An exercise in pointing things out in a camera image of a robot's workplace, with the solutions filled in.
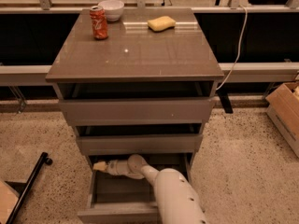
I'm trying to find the grey metal rail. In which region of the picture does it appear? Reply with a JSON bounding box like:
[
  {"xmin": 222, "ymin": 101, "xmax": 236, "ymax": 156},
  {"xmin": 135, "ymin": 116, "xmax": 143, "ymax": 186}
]
[{"xmin": 0, "ymin": 62, "xmax": 299, "ymax": 87}]

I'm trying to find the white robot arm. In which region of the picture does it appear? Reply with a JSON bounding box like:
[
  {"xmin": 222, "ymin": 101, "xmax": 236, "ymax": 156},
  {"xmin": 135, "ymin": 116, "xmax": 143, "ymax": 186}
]
[{"xmin": 93, "ymin": 154, "xmax": 207, "ymax": 224}]

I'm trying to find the cardboard box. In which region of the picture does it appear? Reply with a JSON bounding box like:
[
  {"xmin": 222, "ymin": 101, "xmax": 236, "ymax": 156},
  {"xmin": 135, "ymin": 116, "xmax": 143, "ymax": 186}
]
[{"xmin": 266, "ymin": 82, "xmax": 299, "ymax": 157}]

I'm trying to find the white cable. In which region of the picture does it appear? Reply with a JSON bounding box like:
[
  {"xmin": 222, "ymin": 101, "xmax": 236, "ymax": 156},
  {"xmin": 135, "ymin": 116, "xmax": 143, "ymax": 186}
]
[{"xmin": 214, "ymin": 5, "xmax": 248, "ymax": 92}]

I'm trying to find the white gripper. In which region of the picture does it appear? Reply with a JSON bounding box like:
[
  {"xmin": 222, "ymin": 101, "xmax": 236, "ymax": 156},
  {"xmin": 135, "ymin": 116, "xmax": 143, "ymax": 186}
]
[{"xmin": 93, "ymin": 160, "xmax": 129, "ymax": 175}]

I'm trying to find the grey middle drawer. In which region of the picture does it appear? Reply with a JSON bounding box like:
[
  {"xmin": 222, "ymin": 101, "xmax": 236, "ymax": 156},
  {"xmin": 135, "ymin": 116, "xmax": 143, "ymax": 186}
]
[{"xmin": 77, "ymin": 123, "xmax": 203, "ymax": 156}]

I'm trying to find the yellow sponge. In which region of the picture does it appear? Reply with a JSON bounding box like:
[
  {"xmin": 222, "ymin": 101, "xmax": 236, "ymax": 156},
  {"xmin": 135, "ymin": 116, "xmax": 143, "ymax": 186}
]
[{"xmin": 148, "ymin": 16, "xmax": 176, "ymax": 32}]

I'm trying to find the red soda can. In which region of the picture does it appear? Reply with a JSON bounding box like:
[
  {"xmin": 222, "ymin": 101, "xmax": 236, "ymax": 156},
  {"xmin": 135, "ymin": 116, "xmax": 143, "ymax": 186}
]
[{"xmin": 90, "ymin": 6, "xmax": 108, "ymax": 40}]

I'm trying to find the wooden board corner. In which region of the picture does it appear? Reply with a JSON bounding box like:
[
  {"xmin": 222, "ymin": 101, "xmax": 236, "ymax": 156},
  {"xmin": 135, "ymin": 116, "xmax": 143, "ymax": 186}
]
[{"xmin": 0, "ymin": 180, "xmax": 19, "ymax": 224}]

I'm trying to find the grey drawer cabinet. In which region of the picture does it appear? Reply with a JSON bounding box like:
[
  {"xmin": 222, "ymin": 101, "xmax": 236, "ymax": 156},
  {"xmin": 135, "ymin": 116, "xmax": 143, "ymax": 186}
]
[{"xmin": 45, "ymin": 7, "xmax": 224, "ymax": 161}]

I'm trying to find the grey bottom drawer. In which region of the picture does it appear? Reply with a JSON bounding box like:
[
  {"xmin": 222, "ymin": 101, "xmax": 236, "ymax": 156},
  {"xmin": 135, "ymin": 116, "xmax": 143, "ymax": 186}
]
[{"xmin": 78, "ymin": 154, "xmax": 189, "ymax": 224}]

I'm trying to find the grey top drawer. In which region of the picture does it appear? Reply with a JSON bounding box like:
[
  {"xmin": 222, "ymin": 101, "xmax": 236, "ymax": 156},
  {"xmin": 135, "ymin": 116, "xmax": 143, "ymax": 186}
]
[{"xmin": 54, "ymin": 81, "xmax": 216, "ymax": 126}]

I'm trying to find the grey drawer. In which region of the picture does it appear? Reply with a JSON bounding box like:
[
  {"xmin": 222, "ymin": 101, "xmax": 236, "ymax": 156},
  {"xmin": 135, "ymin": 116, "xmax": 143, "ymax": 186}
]
[
  {"xmin": 77, "ymin": 123, "xmax": 203, "ymax": 156},
  {"xmin": 54, "ymin": 81, "xmax": 216, "ymax": 126},
  {"xmin": 78, "ymin": 154, "xmax": 189, "ymax": 224}
]

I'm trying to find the white ceramic bowl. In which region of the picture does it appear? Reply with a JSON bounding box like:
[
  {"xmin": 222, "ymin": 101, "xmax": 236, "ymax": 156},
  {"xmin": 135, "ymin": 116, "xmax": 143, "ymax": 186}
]
[{"xmin": 99, "ymin": 0, "xmax": 124, "ymax": 21}]

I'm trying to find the black metal bar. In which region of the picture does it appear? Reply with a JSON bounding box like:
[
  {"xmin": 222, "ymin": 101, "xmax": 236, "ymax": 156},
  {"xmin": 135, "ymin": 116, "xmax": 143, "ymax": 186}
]
[{"xmin": 5, "ymin": 152, "xmax": 52, "ymax": 224}]

